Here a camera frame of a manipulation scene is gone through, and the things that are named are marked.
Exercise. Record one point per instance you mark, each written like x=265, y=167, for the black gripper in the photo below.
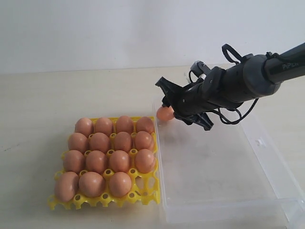
x=187, y=102

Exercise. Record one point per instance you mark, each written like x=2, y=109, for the brown egg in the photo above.
x=66, y=186
x=84, y=126
x=165, y=113
x=74, y=161
x=104, y=125
x=144, y=161
x=78, y=141
x=120, y=184
x=143, y=140
x=120, y=161
x=91, y=184
x=123, y=141
x=145, y=124
x=100, y=142
x=124, y=124
x=96, y=161

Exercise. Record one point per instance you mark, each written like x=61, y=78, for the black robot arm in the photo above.
x=252, y=77

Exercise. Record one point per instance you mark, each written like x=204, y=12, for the yellow plastic egg tray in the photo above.
x=145, y=187

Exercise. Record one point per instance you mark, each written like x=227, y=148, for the clear plastic container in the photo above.
x=249, y=175

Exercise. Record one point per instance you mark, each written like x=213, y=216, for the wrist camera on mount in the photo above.
x=199, y=69

